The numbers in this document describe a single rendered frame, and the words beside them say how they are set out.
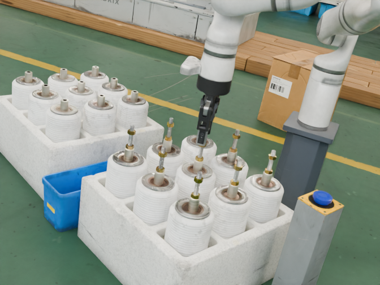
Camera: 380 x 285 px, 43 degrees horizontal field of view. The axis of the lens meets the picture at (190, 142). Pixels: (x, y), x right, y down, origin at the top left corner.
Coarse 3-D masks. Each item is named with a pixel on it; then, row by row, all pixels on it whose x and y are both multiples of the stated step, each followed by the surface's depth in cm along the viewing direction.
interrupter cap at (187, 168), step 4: (184, 164) 117; (188, 164) 118; (192, 164) 118; (184, 168) 116; (188, 168) 116; (192, 168) 117; (204, 168) 118; (208, 168) 118; (184, 172) 114; (188, 172) 114; (192, 172) 115; (204, 172) 116; (208, 172) 116; (212, 172) 116; (192, 176) 113; (204, 176) 114; (208, 176) 114
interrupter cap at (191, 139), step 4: (188, 136) 132; (192, 136) 133; (196, 136) 133; (188, 140) 130; (192, 140) 131; (208, 140) 132; (212, 140) 133; (192, 144) 128; (196, 144) 129; (208, 144) 130; (212, 144) 130; (204, 148) 128
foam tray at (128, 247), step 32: (96, 192) 115; (96, 224) 117; (128, 224) 106; (160, 224) 106; (256, 224) 112; (288, 224) 117; (128, 256) 109; (160, 256) 99; (192, 256) 98; (224, 256) 103; (256, 256) 112
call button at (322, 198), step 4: (316, 192) 100; (320, 192) 100; (324, 192) 100; (316, 196) 98; (320, 196) 98; (324, 196) 99; (328, 196) 99; (316, 200) 98; (320, 200) 98; (324, 200) 98; (328, 200) 98; (320, 204) 98; (324, 204) 98; (328, 204) 99
